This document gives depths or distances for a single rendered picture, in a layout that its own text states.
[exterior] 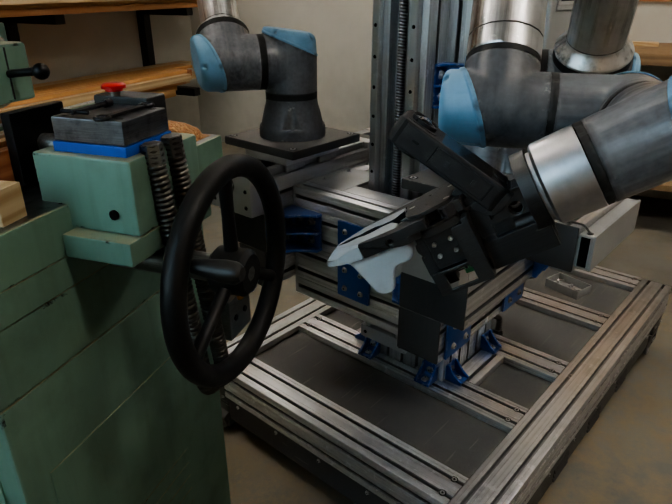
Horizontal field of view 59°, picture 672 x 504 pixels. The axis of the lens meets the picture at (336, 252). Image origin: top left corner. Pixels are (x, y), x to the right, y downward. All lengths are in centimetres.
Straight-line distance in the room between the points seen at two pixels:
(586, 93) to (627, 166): 12
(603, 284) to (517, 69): 163
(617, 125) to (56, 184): 59
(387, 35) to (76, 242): 76
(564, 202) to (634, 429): 144
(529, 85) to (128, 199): 44
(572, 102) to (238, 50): 83
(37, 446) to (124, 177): 34
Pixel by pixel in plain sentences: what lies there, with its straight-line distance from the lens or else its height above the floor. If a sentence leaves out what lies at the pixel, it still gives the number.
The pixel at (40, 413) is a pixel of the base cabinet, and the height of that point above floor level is 67.
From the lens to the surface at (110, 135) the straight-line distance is 71.
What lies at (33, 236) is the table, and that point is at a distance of 73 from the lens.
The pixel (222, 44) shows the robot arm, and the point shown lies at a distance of 130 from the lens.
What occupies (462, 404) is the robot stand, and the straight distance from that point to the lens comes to 147.
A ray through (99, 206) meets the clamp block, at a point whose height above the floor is 90.
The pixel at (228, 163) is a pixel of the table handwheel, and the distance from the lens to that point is 68.
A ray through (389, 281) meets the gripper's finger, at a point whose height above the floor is 88.
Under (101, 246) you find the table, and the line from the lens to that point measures 73.
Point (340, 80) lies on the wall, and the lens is 418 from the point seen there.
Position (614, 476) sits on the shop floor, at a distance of 174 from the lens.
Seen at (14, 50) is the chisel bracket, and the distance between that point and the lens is 87.
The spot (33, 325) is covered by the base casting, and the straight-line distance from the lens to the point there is 75.
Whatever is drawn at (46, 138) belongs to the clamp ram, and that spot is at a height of 96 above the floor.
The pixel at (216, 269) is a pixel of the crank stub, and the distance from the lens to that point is 61.
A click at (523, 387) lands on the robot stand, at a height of 21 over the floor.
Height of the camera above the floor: 114
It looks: 25 degrees down
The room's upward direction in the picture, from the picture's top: straight up
